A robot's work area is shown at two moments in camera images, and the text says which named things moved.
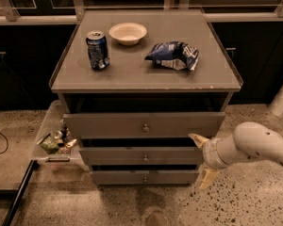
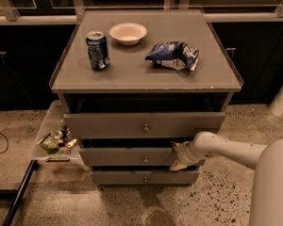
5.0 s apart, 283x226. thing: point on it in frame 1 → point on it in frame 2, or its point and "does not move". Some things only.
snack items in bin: x=59 y=142 does not move
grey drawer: x=141 y=155 does not move
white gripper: x=211 y=153 → x=182 y=154
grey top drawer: x=143 y=125 does not move
